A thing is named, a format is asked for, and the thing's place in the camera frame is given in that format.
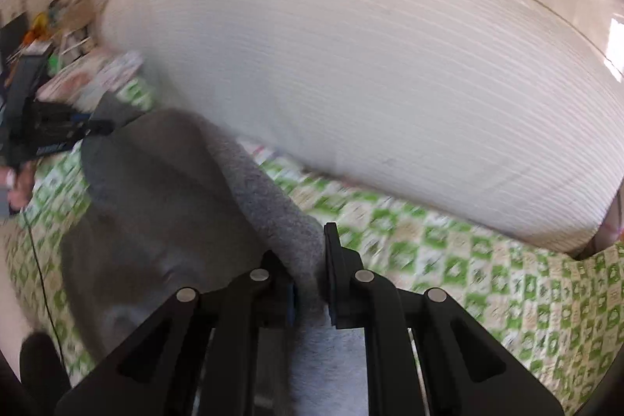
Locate green patterned bedsheet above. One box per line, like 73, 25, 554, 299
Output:
0, 75, 624, 416

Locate thin black cable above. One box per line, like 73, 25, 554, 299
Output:
22, 206, 67, 363

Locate grey pants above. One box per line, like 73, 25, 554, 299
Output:
58, 93, 372, 416

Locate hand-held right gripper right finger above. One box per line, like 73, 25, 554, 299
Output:
323, 222, 567, 416

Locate person's left hand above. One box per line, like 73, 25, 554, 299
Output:
0, 165, 34, 217

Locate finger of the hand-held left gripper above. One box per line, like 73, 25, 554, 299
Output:
71, 115, 116, 139

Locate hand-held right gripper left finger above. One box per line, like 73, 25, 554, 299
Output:
55, 249, 299, 416

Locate orange and yellow toy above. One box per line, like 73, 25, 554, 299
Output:
27, 11, 55, 44

